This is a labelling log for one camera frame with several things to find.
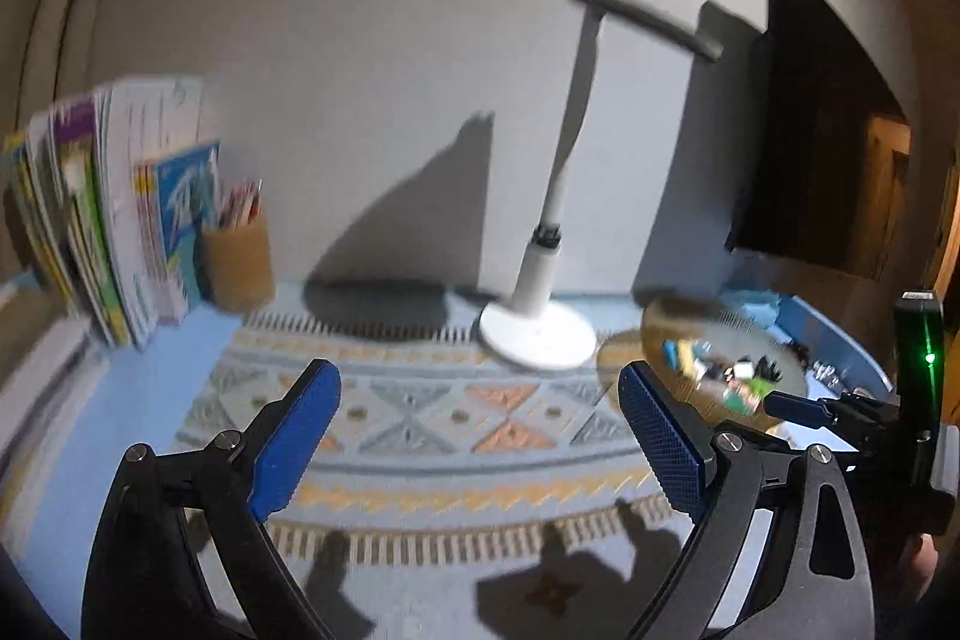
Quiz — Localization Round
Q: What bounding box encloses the cork pen holder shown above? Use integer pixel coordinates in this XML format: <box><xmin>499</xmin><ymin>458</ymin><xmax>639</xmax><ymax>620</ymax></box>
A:
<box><xmin>201</xmin><ymin>212</ymin><xmax>275</xmax><ymax>313</ymax></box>

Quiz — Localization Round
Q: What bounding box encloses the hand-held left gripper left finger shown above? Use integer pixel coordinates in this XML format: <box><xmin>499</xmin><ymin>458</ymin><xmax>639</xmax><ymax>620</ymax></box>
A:
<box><xmin>81</xmin><ymin>359</ymin><xmax>344</xmax><ymax>640</ymax></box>

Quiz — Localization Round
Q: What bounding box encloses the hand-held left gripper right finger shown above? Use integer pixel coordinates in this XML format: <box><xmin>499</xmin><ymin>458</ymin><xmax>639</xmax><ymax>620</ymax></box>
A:
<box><xmin>616</xmin><ymin>361</ymin><xmax>877</xmax><ymax>640</ymax></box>

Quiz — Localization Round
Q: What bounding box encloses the black monitor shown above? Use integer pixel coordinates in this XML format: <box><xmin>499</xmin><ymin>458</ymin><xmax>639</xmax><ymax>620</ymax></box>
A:
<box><xmin>724</xmin><ymin>0</ymin><xmax>912</xmax><ymax>281</ymax></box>

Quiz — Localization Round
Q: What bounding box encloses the bunch of pens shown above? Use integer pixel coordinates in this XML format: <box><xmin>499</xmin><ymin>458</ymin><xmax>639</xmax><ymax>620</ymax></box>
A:
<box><xmin>217</xmin><ymin>179</ymin><xmax>263</xmax><ymax>230</ymax></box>

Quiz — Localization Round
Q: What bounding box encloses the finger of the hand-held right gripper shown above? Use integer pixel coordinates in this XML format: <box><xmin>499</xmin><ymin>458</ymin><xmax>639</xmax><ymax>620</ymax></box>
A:
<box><xmin>763</xmin><ymin>389</ymin><xmax>901</xmax><ymax>453</ymax></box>

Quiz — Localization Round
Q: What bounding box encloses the blue cloth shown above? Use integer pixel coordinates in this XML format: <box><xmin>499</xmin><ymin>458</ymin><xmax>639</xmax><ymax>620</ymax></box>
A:
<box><xmin>720</xmin><ymin>289</ymin><xmax>785</xmax><ymax>330</ymax></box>

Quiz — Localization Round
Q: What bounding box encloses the beige curtain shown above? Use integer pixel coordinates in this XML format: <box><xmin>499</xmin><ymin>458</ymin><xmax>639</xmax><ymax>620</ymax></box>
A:
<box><xmin>0</xmin><ymin>0</ymin><xmax>143</xmax><ymax>281</ymax></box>

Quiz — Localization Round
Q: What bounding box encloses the person's right hand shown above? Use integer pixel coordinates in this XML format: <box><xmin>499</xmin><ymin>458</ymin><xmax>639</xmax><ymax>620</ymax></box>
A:
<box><xmin>906</xmin><ymin>531</ymin><xmax>942</xmax><ymax>607</ymax></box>

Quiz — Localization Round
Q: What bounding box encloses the white lamp base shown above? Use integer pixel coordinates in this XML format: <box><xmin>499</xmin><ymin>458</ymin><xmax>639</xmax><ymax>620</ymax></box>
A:
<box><xmin>478</xmin><ymin>0</ymin><xmax>725</xmax><ymax>372</ymax></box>

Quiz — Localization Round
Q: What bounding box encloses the grey striped board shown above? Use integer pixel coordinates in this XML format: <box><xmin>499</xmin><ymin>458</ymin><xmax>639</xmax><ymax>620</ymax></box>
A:
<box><xmin>0</xmin><ymin>310</ymin><xmax>113</xmax><ymax>483</ymax></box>

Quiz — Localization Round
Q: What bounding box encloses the green translucent figure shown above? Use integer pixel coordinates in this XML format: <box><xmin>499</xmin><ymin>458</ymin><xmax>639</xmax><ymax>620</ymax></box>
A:
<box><xmin>724</xmin><ymin>377</ymin><xmax>777</xmax><ymax>416</ymax></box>

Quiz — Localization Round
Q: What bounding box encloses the amber ribbed glass bowl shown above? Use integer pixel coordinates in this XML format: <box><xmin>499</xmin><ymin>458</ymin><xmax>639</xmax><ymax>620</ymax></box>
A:
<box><xmin>641</xmin><ymin>295</ymin><xmax>811</xmax><ymax>438</ymax></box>

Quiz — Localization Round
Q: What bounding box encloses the row of colourful books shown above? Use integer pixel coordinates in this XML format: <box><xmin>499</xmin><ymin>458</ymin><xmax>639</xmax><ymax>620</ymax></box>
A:
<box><xmin>4</xmin><ymin>76</ymin><xmax>222</xmax><ymax>350</ymax></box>

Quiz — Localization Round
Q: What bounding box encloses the patterned woven mat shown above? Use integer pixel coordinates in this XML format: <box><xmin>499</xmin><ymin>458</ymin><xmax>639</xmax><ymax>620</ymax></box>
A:
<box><xmin>172</xmin><ymin>302</ymin><xmax>751</xmax><ymax>640</ymax></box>

